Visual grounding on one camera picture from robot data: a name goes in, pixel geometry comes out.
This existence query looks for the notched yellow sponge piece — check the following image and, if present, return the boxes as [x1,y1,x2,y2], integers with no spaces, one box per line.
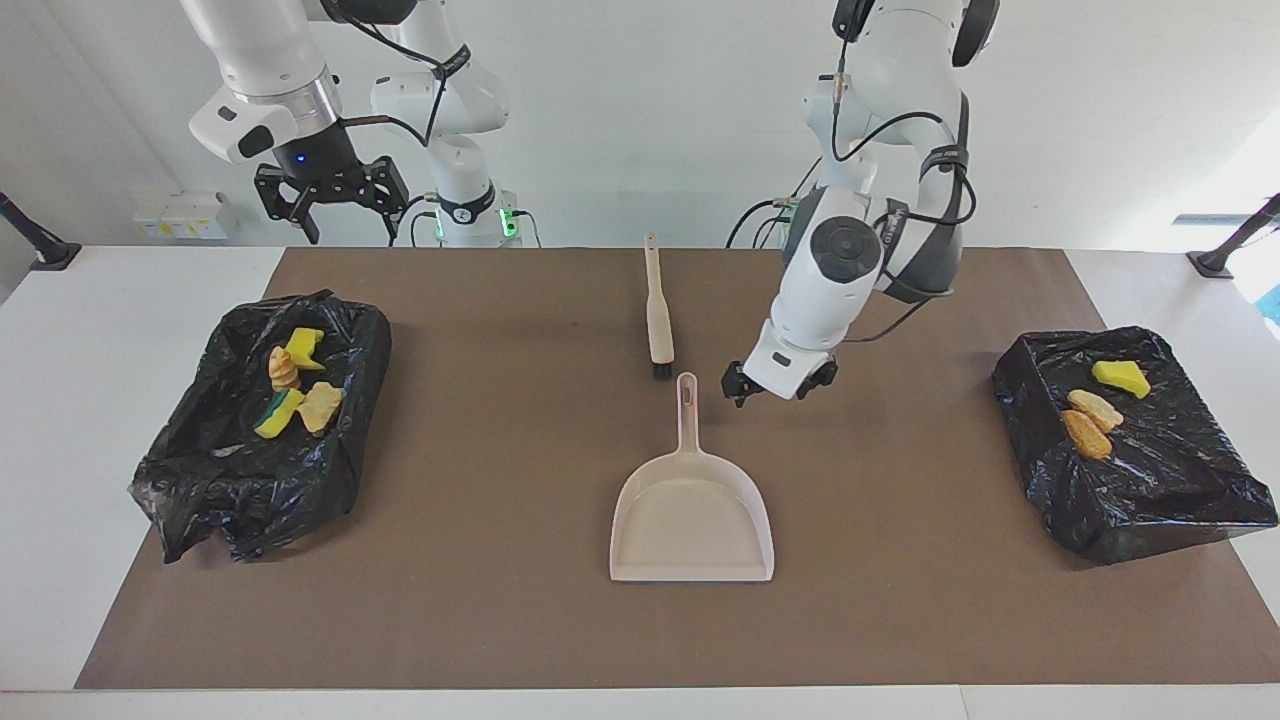
[1089,358,1152,401]
[285,327,327,372]

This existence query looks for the brown table mat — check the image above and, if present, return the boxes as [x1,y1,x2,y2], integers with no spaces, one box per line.
[75,247,1280,691]

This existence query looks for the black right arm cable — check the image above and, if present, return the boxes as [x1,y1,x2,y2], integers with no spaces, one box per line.
[335,18,473,151]

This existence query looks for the black bag lined bin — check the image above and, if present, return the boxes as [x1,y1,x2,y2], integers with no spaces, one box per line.
[992,325,1280,566]
[128,290,393,564]

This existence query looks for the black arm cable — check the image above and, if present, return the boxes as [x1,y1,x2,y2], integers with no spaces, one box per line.
[335,18,473,151]
[830,40,979,346]

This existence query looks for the beige plastic dustpan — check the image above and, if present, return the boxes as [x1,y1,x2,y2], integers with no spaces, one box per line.
[608,371,777,585]

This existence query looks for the black base cable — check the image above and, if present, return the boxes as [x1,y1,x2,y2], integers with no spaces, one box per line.
[408,195,446,248]
[727,158,823,248]

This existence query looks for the white wall outlet box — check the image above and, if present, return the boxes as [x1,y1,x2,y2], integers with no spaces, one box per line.
[133,190,233,241]

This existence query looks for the black camera stand pole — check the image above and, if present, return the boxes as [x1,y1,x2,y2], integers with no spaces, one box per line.
[0,190,83,273]
[1186,193,1280,280]

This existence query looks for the brown oval bread piece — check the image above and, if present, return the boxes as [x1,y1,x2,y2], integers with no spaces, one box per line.
[1059,409,1114,462]

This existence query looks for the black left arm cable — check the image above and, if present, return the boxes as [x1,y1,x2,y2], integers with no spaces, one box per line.
[830,40,979,346]

